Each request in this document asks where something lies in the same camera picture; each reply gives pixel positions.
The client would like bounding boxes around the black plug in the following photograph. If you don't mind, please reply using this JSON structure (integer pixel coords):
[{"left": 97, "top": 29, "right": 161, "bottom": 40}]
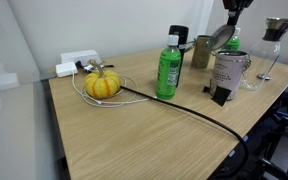
[{"left": 74, "top": 60, "right": 85, "bottom": 70}]

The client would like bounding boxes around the thick black cable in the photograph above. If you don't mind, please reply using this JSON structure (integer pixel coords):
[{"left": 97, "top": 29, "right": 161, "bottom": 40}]
[{"left": 119, "top": 85, "right": 250, "bottom": 178}]

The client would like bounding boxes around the white partition panel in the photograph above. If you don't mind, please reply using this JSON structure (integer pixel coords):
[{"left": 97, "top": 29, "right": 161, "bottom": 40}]
[{"left": 0, "top": 0, "right": 60, "bottom": 180}]

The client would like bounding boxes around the glass carafe steel funnel top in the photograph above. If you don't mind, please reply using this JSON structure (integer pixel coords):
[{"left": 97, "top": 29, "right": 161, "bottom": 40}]
[{"left": 240, "top": 17, "right": 288, "bottom": 92}]

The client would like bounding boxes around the small yellow orange pumpkin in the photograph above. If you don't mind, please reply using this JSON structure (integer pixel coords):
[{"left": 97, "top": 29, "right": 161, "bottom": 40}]
[{"left": 83, "top": 59, "right": 122, "bottom": 100}]

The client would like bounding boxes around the coiled white cable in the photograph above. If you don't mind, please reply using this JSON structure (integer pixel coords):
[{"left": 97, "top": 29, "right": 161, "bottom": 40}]
[{"left": 71, "top": 73, "right": 158, "bottom": 108}]

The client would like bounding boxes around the gold metal canister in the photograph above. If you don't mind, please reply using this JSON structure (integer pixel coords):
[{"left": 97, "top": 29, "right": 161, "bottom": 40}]
[{"left": 190, "top": 34, "right": 216, "bottom": 70}]

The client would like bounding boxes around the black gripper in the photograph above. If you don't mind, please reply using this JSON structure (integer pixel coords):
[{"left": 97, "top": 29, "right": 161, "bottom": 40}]
[{"left": 222, "top": 0, "right": 254, "bottom": 27}]

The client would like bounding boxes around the black tape strip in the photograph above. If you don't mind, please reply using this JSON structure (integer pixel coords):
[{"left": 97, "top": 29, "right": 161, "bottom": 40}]
[{"left": 202, "top": 85, "right": 232, "bottom": 107}]

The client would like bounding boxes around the green tea bottle white cap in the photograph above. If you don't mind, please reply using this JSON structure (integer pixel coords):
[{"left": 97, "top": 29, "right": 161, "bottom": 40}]
[
  {"left": 155, "top": 34, "right": 182, "bottom": 101},
  {"left": 221, "top": 27, "right": 242, "bottom": 52}
]

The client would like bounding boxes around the white canister with hinged lid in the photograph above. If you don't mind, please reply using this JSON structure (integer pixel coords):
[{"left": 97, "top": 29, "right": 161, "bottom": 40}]
[{"left": 207, "top": 24, "right": 252, "bottom": 101}]

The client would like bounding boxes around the tall black device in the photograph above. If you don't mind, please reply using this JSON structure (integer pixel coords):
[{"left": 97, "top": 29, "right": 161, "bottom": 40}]
[{"left": 168, "top": 24, "right": 190, "bottom": 88}]

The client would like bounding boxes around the black metal frame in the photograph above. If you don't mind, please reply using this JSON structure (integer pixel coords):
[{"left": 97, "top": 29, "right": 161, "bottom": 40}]
[{"left": 213, "top": 71, "right": 288, "bottom": 180}]

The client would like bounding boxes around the round steel stopper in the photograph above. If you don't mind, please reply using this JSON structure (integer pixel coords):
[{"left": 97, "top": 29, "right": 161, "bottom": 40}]
[{"left": 256, "top": 72, "right": 272, "bottom": 81}]

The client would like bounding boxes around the small white power adapter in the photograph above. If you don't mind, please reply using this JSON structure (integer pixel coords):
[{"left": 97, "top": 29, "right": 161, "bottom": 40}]
[{"left": 54, "top": 61, "right": 79, "bottom": 78}]

